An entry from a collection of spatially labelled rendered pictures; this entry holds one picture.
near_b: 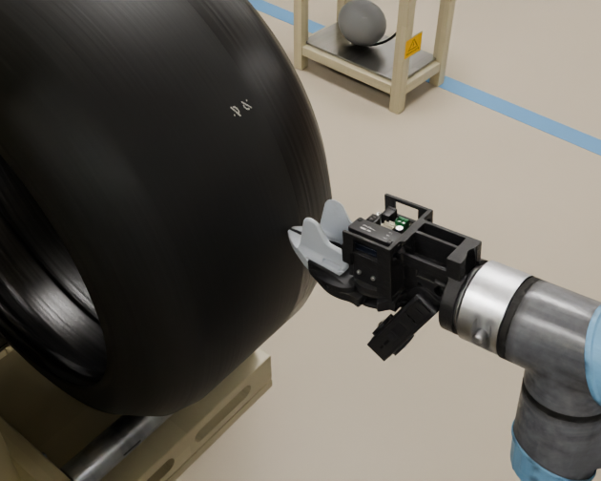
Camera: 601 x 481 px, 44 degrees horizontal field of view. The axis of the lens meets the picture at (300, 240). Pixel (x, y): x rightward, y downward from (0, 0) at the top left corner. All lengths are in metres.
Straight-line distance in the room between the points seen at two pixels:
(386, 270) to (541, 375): 0.16
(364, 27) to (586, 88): 1.04
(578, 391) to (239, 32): 0.45
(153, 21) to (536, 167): 2.46
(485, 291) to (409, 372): 1.62
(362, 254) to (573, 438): 0.23
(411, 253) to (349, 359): 1.59
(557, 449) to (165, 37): 0.50
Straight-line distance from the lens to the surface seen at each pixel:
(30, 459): 1.01
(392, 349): 0.75
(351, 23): 3.36
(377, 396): 2.19
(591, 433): 0.68
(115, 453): 1.03
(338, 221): 0.76
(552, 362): 0.63
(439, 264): 0.67
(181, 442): 1.09
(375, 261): 0.67
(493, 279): 0.65
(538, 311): 0.63
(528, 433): 0.69
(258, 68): 0.77
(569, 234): 2.80
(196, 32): 0.75
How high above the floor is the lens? 1.77
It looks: 43 degrees down
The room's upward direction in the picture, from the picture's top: straight up
